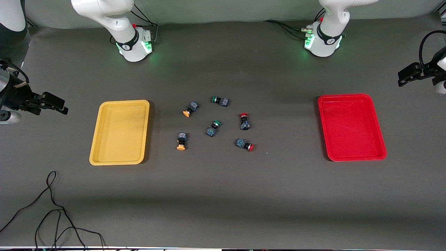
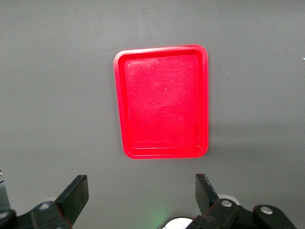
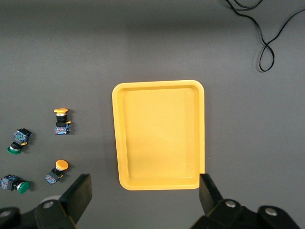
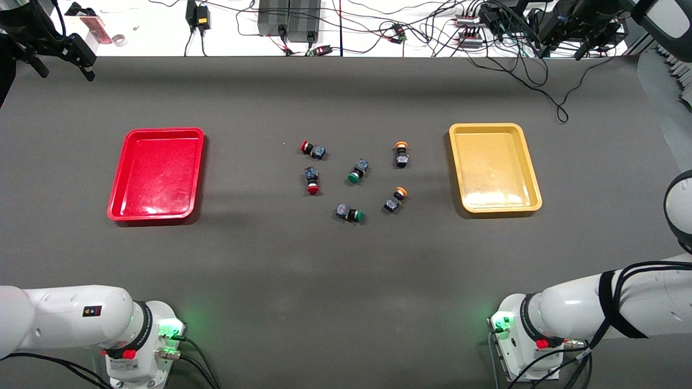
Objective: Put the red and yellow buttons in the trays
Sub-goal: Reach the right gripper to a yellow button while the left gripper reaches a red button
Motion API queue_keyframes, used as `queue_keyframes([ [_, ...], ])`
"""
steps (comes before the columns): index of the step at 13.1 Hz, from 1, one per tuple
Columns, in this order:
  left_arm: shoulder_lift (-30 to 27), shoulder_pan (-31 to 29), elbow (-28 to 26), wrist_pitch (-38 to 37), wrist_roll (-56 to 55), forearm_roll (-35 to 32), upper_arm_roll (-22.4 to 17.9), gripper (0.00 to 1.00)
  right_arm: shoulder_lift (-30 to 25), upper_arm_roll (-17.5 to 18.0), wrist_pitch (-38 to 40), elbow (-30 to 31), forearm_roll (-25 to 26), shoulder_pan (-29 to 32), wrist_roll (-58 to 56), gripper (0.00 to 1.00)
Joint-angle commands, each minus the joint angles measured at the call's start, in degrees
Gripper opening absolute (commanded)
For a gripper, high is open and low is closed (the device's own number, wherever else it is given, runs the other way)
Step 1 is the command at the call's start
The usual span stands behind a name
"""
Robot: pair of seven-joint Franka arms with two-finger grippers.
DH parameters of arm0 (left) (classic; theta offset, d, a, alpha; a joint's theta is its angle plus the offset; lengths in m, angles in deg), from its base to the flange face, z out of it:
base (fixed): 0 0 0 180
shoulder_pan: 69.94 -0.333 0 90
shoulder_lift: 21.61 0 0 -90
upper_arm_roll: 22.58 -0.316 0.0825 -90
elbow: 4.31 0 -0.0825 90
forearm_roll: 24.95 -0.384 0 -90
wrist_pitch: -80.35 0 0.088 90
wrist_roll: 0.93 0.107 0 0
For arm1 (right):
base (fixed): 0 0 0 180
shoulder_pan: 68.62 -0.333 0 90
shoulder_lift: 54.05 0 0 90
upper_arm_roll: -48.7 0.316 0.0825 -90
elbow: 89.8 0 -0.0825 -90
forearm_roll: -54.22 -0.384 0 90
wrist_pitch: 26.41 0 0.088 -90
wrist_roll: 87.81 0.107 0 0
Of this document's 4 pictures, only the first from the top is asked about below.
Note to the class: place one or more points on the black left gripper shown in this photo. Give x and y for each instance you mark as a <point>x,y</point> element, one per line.
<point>429,69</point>

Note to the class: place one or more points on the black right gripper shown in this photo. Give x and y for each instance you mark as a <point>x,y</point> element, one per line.
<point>14,96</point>

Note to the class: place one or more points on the yellow push button switch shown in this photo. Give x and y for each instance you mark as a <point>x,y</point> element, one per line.
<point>181,141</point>
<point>190,109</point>

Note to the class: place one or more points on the red push button switch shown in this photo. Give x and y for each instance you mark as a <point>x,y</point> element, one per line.
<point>244,121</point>
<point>244,144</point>

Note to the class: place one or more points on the yellow plastic tray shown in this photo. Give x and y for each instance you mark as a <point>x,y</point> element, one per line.
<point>118,139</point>

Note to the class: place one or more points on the red plastic tray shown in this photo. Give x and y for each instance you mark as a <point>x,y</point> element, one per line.
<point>352,132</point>

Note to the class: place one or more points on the dark grey table mat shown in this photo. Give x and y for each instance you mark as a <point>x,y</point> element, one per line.
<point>223,195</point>

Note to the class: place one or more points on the green push button switch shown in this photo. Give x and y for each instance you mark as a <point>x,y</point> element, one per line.
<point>213,128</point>
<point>220,100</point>

